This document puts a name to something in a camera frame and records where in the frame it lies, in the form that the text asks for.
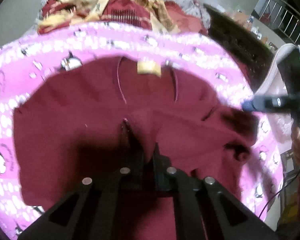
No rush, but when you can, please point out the maroon red shirt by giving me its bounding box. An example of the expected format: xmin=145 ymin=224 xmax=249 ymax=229
xmin=13 ymin=57 xmax=258 ymax=239

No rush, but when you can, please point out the pink penguin bedsheet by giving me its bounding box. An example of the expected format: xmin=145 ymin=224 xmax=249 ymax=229
xmin=0 ymin=21 xmax=296 ymax=240

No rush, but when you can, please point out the red yellow floral blanket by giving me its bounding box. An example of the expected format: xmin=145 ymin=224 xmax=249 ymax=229
xmin=37 ymin=0 xmax=208 ymax=35

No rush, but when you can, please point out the metal rail rack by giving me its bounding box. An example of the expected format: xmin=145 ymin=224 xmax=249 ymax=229
xmin=259 ymin=0 xmax=300 ymax=46

